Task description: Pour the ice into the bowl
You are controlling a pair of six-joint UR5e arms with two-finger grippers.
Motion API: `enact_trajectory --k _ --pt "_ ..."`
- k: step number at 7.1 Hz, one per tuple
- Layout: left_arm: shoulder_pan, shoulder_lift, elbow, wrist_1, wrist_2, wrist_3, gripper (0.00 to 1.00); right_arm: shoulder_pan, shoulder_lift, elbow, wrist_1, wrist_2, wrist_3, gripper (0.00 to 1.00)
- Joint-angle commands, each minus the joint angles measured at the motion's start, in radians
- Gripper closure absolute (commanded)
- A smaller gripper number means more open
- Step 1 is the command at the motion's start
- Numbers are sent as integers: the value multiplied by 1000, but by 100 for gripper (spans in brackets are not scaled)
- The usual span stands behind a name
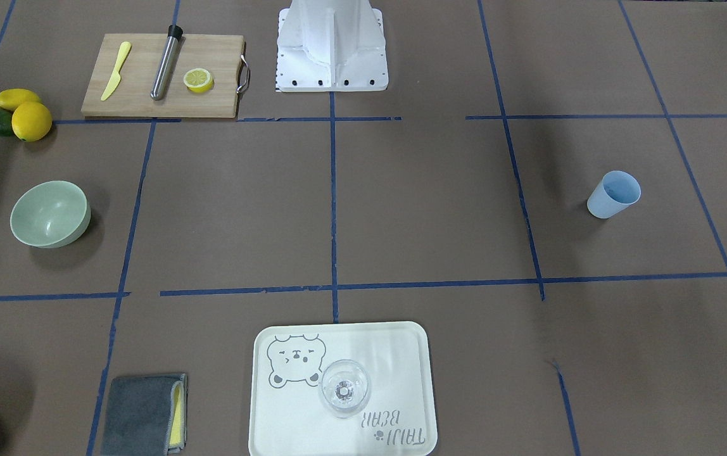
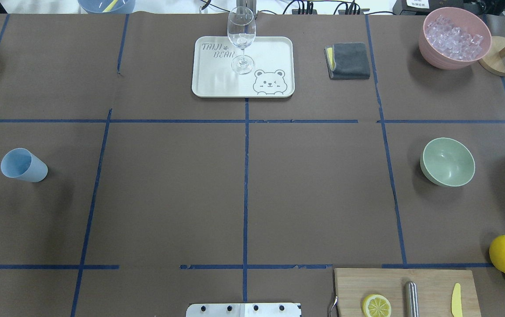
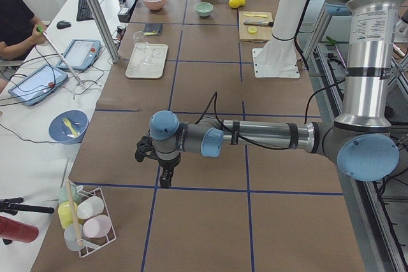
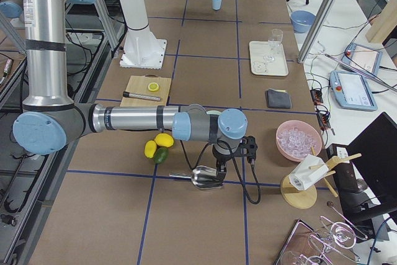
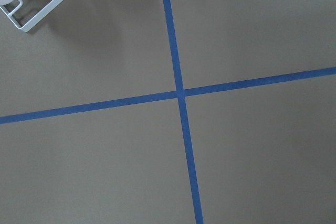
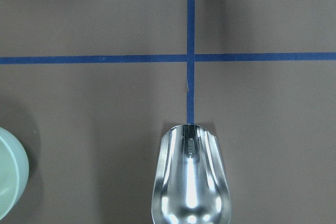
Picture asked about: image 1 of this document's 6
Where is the round yellow lemon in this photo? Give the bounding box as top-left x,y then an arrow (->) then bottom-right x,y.
11,101 -> 53,143

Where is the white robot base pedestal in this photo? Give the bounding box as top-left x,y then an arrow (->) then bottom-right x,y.
275,1 -> 389,92

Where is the green bowl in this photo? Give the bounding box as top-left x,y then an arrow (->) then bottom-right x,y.
9,180 -> 92,249

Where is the cream bear tray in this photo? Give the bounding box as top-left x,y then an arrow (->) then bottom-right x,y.
248,321 -> 438,455

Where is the lemon half slice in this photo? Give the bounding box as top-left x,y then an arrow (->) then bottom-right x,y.
183,68 -> 214,93

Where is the clear wine glass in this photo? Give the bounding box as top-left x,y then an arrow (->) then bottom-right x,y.
320,360 -> 372,419

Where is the yellow plastic knife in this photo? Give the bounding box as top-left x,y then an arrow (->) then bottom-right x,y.
100,41 -> 132,101

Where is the light blue cup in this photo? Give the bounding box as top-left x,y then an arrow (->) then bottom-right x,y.
586,170 -> 642,219

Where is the steel muddler black tip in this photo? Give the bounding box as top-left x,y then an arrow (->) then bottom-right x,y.
150,24 -> 183,101

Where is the wooden cutting board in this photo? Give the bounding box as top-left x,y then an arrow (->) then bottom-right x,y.
81,34 -> 246,119

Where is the yellow lemon elongated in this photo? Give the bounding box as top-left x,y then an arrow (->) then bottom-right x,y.
0,87 -> 42,113

